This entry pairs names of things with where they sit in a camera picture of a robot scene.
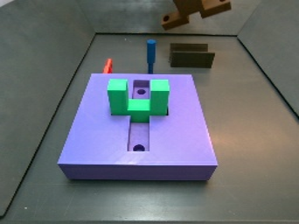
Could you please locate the brown T-shaped block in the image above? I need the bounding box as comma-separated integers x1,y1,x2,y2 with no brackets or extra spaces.
162,0,231,30

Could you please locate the green U-shaped block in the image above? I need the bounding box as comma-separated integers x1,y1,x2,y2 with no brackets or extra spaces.
107,79,171,123

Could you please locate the purple base block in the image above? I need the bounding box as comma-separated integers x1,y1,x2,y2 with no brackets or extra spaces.
59,73,218,180

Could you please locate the red hexagonal peg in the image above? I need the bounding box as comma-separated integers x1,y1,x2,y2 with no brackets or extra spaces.
103,58,113,74

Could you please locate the blue hexagonal peg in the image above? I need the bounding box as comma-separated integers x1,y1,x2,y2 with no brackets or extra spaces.
147,39,157,74

